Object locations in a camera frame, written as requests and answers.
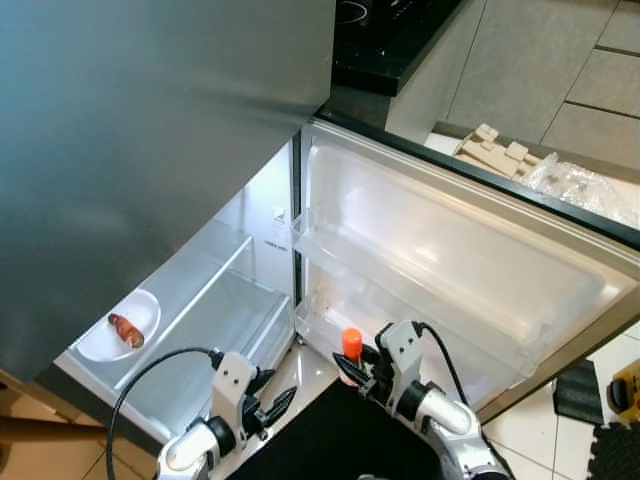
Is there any silver freezer door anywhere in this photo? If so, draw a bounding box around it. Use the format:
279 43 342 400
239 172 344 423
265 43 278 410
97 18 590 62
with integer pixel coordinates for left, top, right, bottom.
0 0 336 386

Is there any black floor mat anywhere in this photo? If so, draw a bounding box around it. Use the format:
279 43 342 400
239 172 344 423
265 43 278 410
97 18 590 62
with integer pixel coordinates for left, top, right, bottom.
230 378 441 480

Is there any black foam puzzle mat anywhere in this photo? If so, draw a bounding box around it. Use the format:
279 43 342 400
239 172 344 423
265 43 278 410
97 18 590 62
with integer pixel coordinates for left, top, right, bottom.
590 420 640 480

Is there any reddish brown sweet potato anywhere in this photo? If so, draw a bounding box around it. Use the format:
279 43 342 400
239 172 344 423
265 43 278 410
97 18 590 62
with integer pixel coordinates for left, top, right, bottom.
108 313 147 350

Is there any black cooktop counter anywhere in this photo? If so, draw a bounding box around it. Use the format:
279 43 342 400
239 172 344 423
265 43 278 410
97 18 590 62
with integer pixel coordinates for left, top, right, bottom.
332 0 466 96

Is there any white plate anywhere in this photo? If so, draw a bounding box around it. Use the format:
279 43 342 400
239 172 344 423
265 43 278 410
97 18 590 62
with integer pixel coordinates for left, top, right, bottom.
75 290 161 363

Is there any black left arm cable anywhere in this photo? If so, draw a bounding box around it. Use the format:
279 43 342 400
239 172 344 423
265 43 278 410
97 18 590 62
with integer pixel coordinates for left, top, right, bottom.
105 347 223 480

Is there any glass fridge shelf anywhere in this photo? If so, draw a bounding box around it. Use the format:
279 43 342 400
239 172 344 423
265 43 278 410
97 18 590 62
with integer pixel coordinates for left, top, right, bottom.
68 232 259 366

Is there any small black ribbed tile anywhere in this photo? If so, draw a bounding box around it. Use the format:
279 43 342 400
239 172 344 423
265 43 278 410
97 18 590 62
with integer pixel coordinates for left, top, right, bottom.
553 360 604 426

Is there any clear fridge door bin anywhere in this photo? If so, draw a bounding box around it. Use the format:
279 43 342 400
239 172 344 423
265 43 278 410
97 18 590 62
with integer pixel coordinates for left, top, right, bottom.
292 213 609 349
295 298 536 406

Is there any yellow and blue container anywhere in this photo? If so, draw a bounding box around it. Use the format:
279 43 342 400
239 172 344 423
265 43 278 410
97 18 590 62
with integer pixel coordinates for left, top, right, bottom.
610 362 640 421

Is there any cardboard packing insert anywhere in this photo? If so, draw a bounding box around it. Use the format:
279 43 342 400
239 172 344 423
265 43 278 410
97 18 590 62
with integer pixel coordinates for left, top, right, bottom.
455 124 546 181

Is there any clear crisper drawer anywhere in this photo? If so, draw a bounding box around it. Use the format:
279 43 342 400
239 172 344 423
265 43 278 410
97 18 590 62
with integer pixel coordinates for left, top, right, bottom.
120 270 297 446

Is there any large clear plastic bag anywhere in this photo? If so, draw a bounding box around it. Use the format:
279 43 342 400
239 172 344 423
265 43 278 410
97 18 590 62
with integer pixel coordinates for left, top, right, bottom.
520 155 640 229

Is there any silver fridge compartment door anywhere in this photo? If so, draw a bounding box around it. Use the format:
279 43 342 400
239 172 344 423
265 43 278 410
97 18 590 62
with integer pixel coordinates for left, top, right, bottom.
293 112 640 429

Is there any orange capped seasoning bottle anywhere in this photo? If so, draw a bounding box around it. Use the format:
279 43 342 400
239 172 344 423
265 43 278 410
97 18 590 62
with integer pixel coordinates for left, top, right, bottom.
341 328 363 363

